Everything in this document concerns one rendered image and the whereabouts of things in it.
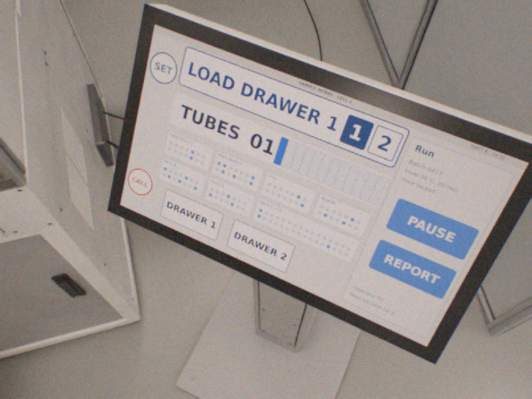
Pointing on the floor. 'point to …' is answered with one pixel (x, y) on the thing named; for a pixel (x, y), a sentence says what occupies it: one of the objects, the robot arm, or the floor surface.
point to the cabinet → (69, 214)
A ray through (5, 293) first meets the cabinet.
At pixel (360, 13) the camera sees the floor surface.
